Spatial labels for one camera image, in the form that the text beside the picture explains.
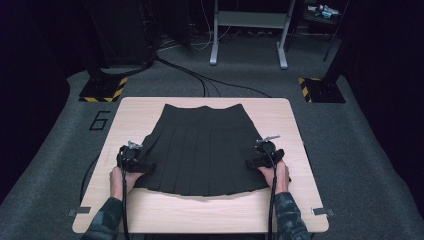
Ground left hand-held gripper cable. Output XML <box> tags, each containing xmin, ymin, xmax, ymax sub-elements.
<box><xmin>117</xmin><ymin>148</ymin><xmax>132</xmax><ymax>240</ymax></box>

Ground black tape floor marking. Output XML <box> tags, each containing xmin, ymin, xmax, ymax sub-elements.
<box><xmin>88</xmin><ymin>110</ymin><xmax>111</xmax><ymax>131</ymax></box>

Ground black stand base, yellow stripes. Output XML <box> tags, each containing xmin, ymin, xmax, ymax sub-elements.
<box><xmin>297</xmin><ymin>33</ymin><xmax>351</xmax><ymax>104</ymax></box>
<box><xmin>78</xmin><ymin>33</ymin><xmax>129</xmax><ymax>104</ymax></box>

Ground white floor cables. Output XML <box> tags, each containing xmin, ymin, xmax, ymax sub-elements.
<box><xmin>157</xmin><ymin>0</ymin><xmax>234</xmax><ymax>53</ymax></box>

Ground grey metal desk frame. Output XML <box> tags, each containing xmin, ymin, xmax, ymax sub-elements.
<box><xmin>208</xmin><ymin>0</ymin><xmax>297</xmax><ymax>71</ymax></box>

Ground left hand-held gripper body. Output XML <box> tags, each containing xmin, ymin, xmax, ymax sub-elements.
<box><xmin>116</xmin><ymin>140</ymin><xmax>145</xmax><ymax>173</ymax></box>

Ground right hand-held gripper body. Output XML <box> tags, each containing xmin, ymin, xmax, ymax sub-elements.
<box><xmin>254</xmin><ymin>134</ymin><xmax>286</xmax><ymax>169</ymax></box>

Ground person's right hand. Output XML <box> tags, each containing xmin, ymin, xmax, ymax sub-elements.
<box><xmin>257</xmin><ymin>159</ymin><xmax>291</xmax><ymax>196</ymax></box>

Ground hand-held gripper cable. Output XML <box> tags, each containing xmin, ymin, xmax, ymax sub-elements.
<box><xmin>261</xmin><ymin>145</ymin><xmax>279</xmax><ymax>240</ymax></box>
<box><xmin>117</xmin><ymin>148</ymin><xmax>132</xmax><ymax>240</ymax></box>

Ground person's left hand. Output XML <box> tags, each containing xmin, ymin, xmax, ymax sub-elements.
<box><xmin>108</xmin><ymin>165</ymin><xmax>146</xmax><ymax>201</ymax></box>

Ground grey tape strip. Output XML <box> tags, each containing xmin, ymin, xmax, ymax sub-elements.
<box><xmin>67</xmin><ymin>206</ymin><xmax>92</xmax><ymax>218</ymax></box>
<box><xmin>311</xmin><ymin>206</ymin><xmax>335</xmax><ymax>217</ymax></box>

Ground black pleated skirt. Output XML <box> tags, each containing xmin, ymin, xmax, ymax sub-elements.
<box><xmin>133</xmin><ymin>103</ymin><xmax>270</xmax><ymax>197</ymax></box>

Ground dark shelf with small items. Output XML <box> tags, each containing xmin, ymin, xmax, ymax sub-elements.
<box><xmin>301</xmin><ymin>2</ymin><xmax>343</xmax><ymax>26</ymax></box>

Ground black cable beside table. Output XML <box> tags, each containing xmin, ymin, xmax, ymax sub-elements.
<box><xmin>79</xmin><ymin>155</ymin><xmax>100</xmax><ymax>205</ymax></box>

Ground right hand-held gripper cable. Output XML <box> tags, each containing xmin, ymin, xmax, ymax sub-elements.
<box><xmin>261</xmin><ymin>145</ymin><xmax>279</xmax><ymax>240</ymax></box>

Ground black cabinet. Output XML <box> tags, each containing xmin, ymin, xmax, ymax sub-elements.
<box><xmin>83</xmin><ymin>0</ymin><xmax>158</xmax><ymax>69</ymax></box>

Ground black floor cable bundle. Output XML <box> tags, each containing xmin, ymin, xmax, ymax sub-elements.
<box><xmin>99</xmin><ymin>55</ymin><xmax>272</xmax><ymax>99</ymax></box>

